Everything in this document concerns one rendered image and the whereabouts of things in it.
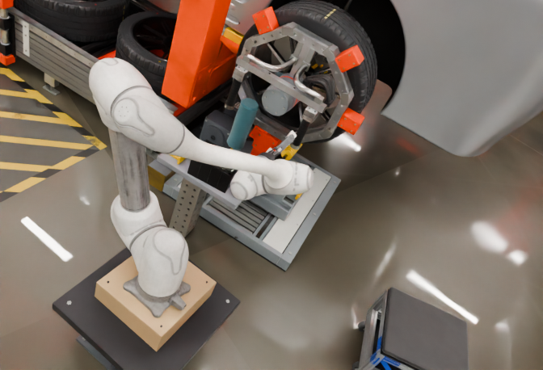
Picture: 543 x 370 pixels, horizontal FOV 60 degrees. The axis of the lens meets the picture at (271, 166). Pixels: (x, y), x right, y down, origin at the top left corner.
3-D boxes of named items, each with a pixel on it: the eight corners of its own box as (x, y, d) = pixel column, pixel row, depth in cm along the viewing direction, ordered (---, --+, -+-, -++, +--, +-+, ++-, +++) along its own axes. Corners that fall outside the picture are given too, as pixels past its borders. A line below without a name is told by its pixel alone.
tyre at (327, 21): (248, 100, 266) (357, 142, 249) (227, 118, 249) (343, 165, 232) (265, -19, 226) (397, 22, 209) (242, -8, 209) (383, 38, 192)
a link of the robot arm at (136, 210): (131, 263, 171) (106, 221, 182) (171, 244, 179) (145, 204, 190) (103, 98, 116) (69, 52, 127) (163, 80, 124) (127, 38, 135)
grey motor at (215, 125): (250, 142, 302) (267, 99, 279) (216, 176, 270) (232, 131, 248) (226, 128, 304) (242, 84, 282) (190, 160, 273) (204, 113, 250)
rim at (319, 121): (262, 93, 260) (347, 125, 247) (242, 110, 242) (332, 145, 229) (276, 2, 229) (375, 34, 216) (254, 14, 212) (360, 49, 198)
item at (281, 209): (307, 187, 288) (313, 177, 282) (283, 222, 261) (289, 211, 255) (239, 146, 295) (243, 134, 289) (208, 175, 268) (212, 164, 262)
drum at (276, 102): (301, 103, 223) (312, 79, 213) (283, 123, 207) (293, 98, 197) (275, 89, 224) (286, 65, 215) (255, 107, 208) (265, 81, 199)
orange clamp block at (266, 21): (279, 26, 208) (272, 6, 205) (271, 31, 202) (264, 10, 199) (267, 30, 212) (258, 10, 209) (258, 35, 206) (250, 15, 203)
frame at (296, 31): (321, 156, 233) (371, 64, 197) (316, 162, 228) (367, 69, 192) (229, 101, 240) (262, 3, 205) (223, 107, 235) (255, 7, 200)
